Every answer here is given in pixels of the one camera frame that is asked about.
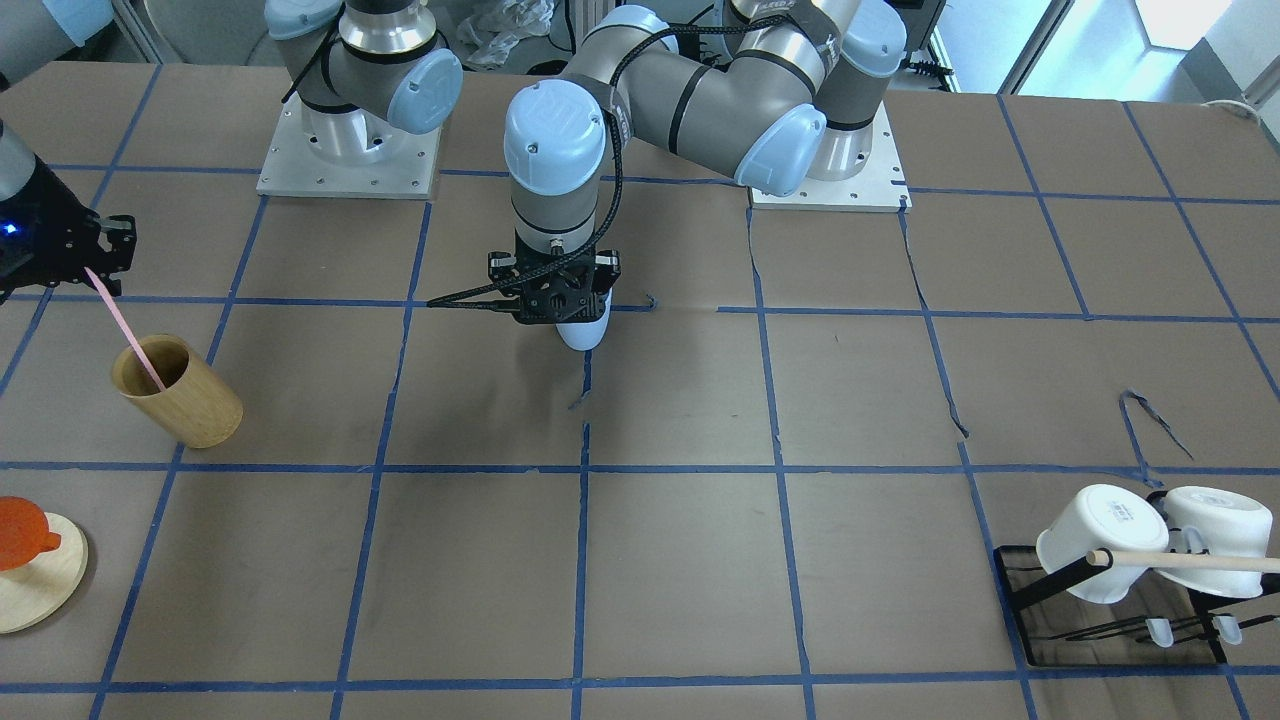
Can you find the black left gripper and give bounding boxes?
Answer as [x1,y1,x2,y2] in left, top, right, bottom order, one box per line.
[495,250,621,324]

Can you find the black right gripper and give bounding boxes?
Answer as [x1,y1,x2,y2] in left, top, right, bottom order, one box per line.
[1,150,137,300]

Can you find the light blue plastic cup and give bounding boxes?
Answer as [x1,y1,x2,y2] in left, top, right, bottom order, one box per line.
[556,296,612,352]

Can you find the pink chopstick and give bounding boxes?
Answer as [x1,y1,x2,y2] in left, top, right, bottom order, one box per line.
[83,266,166,392]

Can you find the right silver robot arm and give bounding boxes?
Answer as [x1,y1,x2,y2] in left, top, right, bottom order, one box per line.
[1,1,463,296]

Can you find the bamboo cylinder holder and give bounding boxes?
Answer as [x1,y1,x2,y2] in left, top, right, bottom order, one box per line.
[110,334,244,448]

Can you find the orange mug on tree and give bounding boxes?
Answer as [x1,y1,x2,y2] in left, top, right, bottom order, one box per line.
[1,496,61,571]

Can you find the wooden mug tree stand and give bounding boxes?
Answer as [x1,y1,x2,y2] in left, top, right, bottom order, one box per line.
[1,512,90,634]

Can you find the wooden rack dowel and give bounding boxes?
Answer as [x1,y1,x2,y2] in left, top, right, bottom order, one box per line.
[1084,548,1280,574]

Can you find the white mug near rack end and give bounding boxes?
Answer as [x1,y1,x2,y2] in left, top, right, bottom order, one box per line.
[1157,486,1274,600]

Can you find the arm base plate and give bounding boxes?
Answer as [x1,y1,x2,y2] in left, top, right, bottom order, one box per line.
[750,104,913,213]
[256,96,442,200]

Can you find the black wire mug rack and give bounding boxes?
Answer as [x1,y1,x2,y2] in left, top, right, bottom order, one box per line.
[993,544,1277,667]

